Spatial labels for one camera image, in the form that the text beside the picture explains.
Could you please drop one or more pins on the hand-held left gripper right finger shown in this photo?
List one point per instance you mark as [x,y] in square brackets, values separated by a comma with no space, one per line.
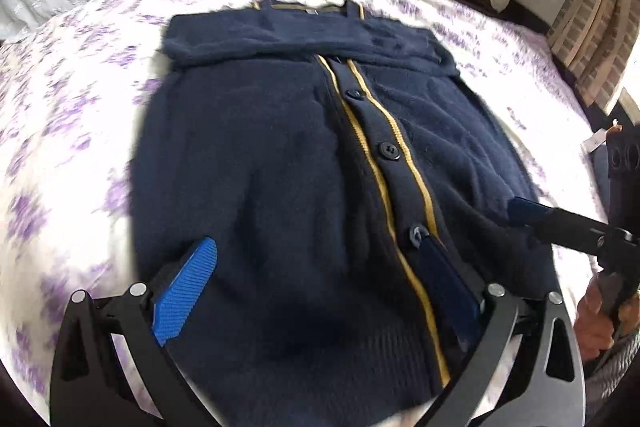
[447,292]

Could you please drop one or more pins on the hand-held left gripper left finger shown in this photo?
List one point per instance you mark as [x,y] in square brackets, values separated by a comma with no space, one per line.
[187,287]

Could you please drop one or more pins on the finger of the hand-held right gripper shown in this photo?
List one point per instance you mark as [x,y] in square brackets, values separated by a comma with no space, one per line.
[565,224]

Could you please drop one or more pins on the navy cardigan with yellow trim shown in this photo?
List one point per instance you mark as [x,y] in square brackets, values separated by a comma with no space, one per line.
[280,167]

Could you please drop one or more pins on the person's right hand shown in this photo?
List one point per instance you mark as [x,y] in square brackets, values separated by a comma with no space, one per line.
[592,327]

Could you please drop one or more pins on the white paper tag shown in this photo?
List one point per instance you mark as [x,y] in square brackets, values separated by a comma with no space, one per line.
[595,144]

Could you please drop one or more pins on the beige checked curtain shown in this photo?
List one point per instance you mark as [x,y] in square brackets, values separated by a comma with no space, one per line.
[590,22]

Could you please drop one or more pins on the purple floral bed sheet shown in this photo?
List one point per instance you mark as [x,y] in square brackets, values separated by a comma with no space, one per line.
[75,117]

